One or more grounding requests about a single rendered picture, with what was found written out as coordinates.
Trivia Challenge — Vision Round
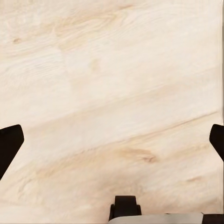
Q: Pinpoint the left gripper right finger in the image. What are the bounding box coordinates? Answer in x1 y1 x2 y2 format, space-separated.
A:
209 124 224 162

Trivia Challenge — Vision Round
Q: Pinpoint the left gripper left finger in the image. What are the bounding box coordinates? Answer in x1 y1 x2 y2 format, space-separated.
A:
0 124 24 180

